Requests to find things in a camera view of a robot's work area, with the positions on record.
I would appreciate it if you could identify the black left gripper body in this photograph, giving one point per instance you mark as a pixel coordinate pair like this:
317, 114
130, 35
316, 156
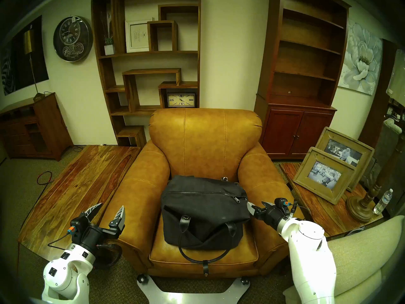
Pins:
91, 235

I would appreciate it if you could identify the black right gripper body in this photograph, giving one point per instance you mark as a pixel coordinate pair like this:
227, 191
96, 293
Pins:
275, 216

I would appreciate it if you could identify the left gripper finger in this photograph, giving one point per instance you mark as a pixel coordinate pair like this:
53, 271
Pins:
91, 211
119, 219

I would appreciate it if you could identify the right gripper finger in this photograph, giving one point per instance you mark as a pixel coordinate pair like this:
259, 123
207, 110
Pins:
257, 215
253, 208

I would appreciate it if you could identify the black zippered duffel bag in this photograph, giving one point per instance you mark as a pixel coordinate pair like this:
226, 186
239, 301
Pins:
202, 205

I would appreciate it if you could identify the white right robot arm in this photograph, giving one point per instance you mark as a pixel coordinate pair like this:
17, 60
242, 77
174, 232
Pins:
310, 259

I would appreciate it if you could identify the open wooden shelf unit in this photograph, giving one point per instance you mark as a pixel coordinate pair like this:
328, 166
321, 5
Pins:
131, 91

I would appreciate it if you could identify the striped wooden coffee table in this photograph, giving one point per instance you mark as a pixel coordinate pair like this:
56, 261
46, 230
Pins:
79, 186

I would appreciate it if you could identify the wooden side table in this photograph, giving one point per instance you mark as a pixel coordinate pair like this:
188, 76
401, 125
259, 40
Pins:
319, 211

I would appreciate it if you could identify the small white paper card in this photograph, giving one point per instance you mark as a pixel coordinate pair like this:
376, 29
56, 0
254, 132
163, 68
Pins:
354, 231

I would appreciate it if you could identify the tan leather armchair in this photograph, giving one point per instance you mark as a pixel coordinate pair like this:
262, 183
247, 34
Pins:
205, 138

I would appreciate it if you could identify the turned wooden lamp base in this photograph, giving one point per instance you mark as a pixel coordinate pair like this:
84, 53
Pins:
360, 208

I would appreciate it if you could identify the cherry wood hutch bookcase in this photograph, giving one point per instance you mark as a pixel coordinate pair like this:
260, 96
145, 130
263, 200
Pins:
294, 132

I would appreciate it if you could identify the beige fabric sofa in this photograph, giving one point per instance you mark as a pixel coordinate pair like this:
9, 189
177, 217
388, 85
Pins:
360, 259

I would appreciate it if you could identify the brown wooden media cabinet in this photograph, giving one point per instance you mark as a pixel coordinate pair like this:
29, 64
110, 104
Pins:
47, 126

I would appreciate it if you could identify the clear plastic water bottle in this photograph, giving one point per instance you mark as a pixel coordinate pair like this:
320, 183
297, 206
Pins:
383, 203

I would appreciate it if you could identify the grey upholstered chair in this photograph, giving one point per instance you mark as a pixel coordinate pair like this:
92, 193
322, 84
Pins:
384, 148

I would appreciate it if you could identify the rectangular mantel clock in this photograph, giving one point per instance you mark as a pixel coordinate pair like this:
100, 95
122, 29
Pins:
181, 100

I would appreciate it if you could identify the small potted plant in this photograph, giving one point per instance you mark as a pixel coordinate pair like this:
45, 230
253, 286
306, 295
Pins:
109, 49

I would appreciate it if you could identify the white flower canvas painting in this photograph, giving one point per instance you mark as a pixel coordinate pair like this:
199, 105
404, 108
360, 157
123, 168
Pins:
360, 59

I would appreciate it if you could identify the white framed certificate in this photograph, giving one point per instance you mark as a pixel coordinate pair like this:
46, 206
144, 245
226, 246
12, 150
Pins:
137, 35

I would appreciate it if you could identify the small rustic picture frame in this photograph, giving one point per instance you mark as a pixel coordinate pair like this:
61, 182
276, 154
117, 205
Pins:
326, 175

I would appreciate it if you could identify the large rustic picture frame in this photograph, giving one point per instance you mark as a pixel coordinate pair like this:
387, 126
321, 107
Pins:
343, 153

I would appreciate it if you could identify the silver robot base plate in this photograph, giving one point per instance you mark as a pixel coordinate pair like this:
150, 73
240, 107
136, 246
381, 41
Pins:
190, 297

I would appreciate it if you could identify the dark zebra wall art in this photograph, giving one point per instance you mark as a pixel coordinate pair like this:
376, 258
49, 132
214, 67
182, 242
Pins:
15, 62

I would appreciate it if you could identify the round black wall clock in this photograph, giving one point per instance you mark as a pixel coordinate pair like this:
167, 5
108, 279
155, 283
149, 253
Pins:
72, 37

